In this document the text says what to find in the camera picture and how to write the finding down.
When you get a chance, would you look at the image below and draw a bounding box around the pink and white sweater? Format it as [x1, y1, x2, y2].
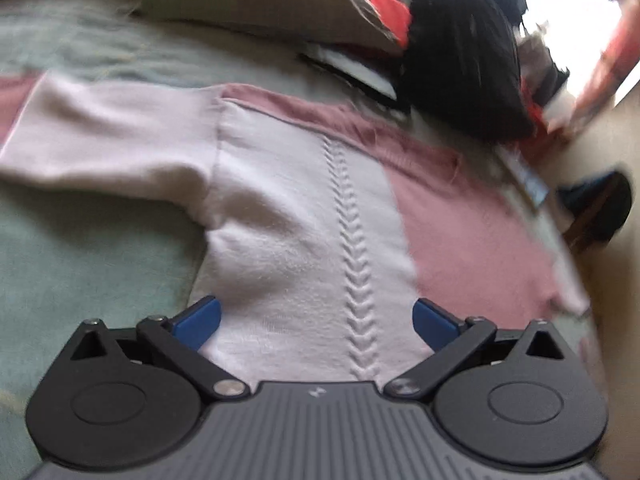
[0, 72, 593, 386]

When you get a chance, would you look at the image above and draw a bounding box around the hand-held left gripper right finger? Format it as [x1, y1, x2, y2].
[387, 298, 568, 403]

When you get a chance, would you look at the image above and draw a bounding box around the black backpack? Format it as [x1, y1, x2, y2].
[402, 0, 536, 141]

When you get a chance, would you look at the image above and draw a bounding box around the grey pillow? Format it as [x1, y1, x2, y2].
[132, 0, 406, 56]

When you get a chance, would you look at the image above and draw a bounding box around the red cushion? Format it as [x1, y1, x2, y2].
[350, 0, 551, 131]

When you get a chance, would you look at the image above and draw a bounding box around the blue and white book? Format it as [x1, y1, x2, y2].
[500, 147, 548, 208]

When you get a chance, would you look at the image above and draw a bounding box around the green checked blanket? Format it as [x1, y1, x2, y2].
[0, 0, 608, 461]

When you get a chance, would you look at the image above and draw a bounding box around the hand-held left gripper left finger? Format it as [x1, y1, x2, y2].
[69, 296, 250, 403]

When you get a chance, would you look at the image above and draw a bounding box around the dark blue cloth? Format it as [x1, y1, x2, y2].
[557, 170, 633, 246]

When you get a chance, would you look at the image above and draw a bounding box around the orange patterned curtain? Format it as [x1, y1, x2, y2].
[575, 10, 640, 126]

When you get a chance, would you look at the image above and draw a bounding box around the black flat bag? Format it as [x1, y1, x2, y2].
[299, 42, 411, 111]

